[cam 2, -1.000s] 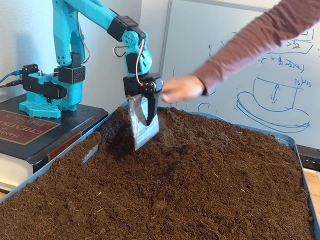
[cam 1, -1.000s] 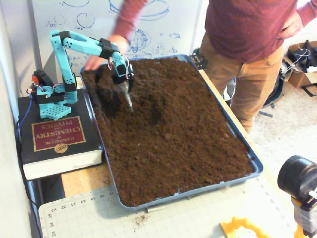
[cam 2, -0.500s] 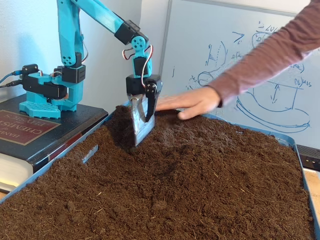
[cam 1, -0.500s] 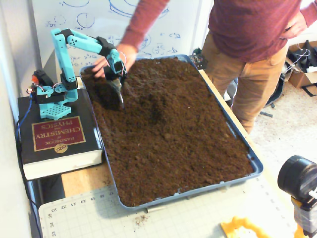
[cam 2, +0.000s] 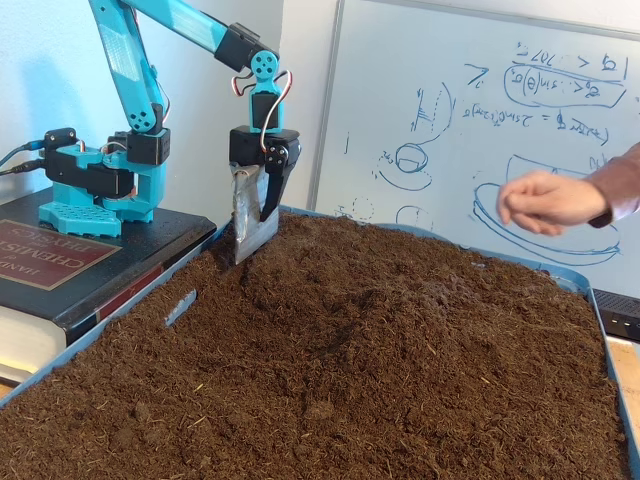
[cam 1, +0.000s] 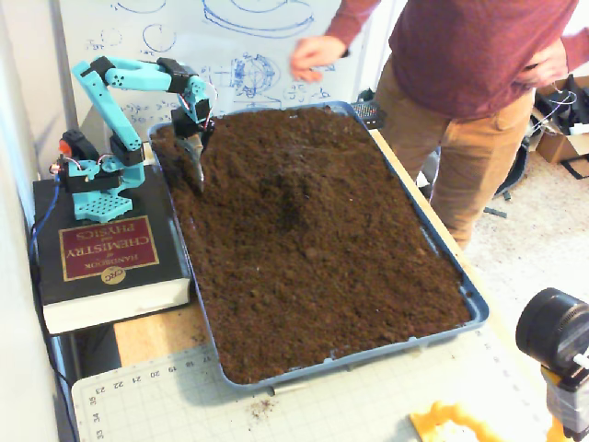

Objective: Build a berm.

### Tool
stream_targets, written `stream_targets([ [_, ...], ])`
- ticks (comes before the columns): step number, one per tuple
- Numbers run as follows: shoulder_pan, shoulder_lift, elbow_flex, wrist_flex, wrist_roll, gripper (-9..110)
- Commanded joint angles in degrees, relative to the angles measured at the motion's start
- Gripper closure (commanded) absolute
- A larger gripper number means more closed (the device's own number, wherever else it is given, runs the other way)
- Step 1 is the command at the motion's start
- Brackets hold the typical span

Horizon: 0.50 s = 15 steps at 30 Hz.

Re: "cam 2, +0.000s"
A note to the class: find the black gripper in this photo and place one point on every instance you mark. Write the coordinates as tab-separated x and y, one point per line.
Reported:
246	147

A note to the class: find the brown soil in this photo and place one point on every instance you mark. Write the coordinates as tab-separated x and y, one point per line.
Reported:
350	390

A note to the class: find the person's right forearm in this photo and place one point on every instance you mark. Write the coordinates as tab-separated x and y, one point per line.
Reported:
622	180

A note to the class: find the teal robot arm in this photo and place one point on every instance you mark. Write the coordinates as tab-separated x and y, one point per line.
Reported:
125	65

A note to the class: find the person's right hand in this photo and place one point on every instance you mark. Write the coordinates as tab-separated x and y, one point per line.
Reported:
550	200

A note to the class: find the black chemistry handbook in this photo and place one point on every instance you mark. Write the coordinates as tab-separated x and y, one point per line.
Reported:
140	250

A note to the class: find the whiteboard with blue sketches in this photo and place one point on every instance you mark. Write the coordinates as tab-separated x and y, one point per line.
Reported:
380	75

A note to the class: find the black controller board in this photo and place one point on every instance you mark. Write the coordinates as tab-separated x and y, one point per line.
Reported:
60	136

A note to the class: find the blue plastic tray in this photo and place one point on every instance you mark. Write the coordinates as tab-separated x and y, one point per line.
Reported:
570	277

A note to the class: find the black perforated device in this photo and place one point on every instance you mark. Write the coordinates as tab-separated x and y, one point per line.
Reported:
620	312

